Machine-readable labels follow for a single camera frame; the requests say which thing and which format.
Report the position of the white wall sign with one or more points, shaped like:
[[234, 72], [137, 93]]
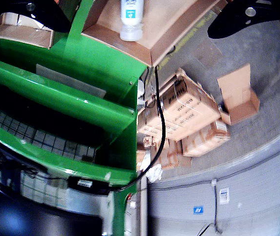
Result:
[[224, 196]]

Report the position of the taped brown cardboard box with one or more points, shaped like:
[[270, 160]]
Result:
[[172, 157], [204, 142]]

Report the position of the small open cardboard box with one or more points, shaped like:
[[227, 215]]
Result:
[[235, 83]]

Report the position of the grey flat sheet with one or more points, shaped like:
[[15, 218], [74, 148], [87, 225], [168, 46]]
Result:
[[68, 81]]

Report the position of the grey vertical pipe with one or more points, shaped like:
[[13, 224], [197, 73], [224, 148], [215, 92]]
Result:
[[143, 209]]

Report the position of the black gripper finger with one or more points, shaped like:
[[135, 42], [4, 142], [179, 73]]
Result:
[[49, 17], [240, 17]]

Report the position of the printed brown cardboard box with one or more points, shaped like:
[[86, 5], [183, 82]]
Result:
[[147, 123], [191, 110]]

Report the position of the crumpled white plastic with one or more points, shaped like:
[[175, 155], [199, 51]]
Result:
[[154, 172]]

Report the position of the blue wall sign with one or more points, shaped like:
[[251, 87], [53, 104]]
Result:
[[198, 210]]

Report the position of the green metal shelf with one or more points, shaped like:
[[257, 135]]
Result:
[[56, 81]]

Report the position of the black power brick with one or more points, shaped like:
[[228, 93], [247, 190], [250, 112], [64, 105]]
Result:
[[73, 183]]

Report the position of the divided cardboard box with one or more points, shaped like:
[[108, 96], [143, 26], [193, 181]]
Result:
[[159, 29]]

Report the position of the frosted cap teal label bottle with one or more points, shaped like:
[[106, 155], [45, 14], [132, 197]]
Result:
[[131, 14]]

